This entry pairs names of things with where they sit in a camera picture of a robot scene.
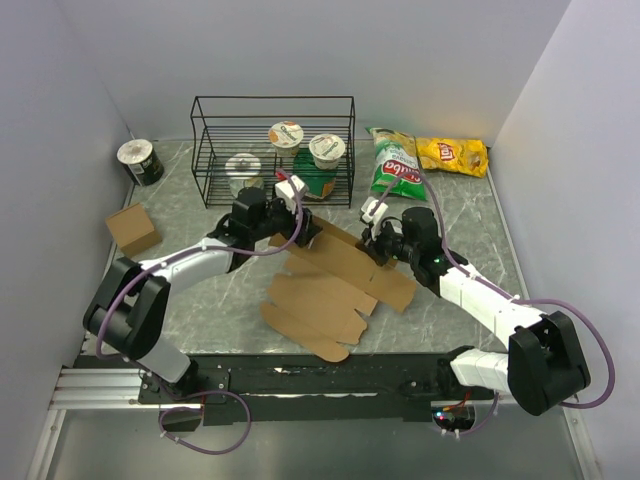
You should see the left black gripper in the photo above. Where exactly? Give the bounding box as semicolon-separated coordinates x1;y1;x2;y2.
250;193;322;247

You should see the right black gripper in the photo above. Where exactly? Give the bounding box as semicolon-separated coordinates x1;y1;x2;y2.
356;217;419;267

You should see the brown cardboard box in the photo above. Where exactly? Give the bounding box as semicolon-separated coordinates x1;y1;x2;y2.
260;217;417;363

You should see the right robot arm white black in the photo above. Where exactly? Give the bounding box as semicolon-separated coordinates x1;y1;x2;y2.
358;198;591;416

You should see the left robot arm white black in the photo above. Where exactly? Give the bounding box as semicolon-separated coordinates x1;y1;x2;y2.
83;187;322;402

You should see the small folded cardboard box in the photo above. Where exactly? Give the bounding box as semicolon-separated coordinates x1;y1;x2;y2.
105;203;162;258

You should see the yogurt cup beige label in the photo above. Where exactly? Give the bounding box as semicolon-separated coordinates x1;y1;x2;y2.
309;133;346;170

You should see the white lidded cup lower shelf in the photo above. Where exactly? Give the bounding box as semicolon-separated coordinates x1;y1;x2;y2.
224;153;264;198

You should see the yogurt cup orange label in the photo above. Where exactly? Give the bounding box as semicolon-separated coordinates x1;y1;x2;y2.
268;121;304;158

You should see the green Chuba chips bag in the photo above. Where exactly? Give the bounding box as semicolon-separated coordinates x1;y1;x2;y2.
367;128;427;201

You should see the yellow Lays chips bag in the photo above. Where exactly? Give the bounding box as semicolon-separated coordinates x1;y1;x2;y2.
415;137;489;178

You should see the black can white lid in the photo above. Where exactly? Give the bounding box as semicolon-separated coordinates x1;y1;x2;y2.
116;139;164;186

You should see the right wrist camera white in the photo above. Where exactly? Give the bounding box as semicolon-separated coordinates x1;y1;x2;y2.
360;196;388;228

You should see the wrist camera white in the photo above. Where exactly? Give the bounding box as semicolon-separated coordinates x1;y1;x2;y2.
274;169;308;206
360;196;388;228

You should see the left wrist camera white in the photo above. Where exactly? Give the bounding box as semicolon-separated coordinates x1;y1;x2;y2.
274;169;308;206

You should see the black wire rack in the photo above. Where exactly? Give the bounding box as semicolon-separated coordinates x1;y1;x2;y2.
190;95;356;208

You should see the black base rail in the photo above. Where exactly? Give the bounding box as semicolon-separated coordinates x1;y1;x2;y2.
136;353;493;430

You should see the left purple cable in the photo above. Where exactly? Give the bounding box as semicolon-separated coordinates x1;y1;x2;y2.
94;169;307;456

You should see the purple cable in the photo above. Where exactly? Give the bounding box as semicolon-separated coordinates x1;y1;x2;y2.
372;169;617;436
94;169;307;456

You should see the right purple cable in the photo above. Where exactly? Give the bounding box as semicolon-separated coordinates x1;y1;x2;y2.
372;169;617;436

